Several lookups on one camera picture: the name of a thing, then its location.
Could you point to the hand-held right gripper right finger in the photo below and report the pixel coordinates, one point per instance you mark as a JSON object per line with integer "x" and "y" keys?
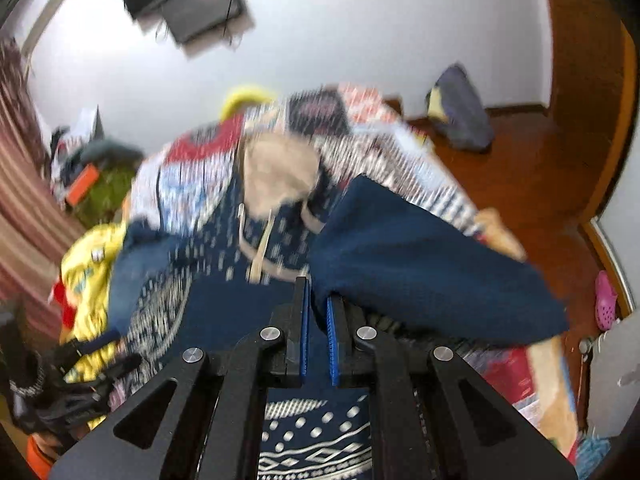
{"x": 333, "y": 342}

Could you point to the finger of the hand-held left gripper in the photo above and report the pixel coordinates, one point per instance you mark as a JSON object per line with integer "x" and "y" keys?
{"x": 92, "y": 346}
{"x": 120, "y": 371}

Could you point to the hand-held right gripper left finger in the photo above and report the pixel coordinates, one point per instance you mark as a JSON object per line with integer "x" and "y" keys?
{"x": 304, "y": 332}

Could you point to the navy patterned hooded sweater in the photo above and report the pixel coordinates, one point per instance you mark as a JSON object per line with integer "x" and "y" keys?
{"x": 225, "y": 260}

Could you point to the blue denim jeans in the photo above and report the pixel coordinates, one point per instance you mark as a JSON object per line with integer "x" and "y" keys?
{"x": 135, "y": 290}

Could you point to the yellow printed cloth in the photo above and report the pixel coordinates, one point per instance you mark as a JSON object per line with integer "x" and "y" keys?
{"x": 87, "y": 275}

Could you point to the green cloth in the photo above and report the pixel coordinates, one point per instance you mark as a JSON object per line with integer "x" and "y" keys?
{"x": 107, "y": 195}

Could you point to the orange box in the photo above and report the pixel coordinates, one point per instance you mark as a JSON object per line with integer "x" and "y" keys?
{"x": 81, "y": 184}

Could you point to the striped curtain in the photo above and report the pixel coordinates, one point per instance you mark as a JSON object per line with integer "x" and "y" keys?
{"x": 25, "y": 185}

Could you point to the patchwork printed bedspread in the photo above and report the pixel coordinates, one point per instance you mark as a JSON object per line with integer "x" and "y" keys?
{"x": 400, "y": 160}

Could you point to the dark grey cloth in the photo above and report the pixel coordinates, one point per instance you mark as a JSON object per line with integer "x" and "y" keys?
{"x": 110, "y": 149}

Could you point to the yellow pillow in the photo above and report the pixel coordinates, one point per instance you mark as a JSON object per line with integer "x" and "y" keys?
{"x": 245, "y": 97}

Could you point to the grey bag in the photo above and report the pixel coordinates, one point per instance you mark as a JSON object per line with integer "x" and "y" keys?
{"x": 462, "y": 110}

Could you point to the pink clog shoe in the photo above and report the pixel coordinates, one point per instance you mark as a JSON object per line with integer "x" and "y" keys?
{"x": 605, "y": 300}

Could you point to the white panel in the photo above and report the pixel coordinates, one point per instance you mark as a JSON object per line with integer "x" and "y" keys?
{"x": 615, "y": 375}

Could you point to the blue fluffy mat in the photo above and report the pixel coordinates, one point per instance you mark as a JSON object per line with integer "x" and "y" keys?
{"x": 595, "y": 455}

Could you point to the wooden door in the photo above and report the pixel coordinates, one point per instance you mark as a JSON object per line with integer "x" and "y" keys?
{"x": 585, "y": 85}

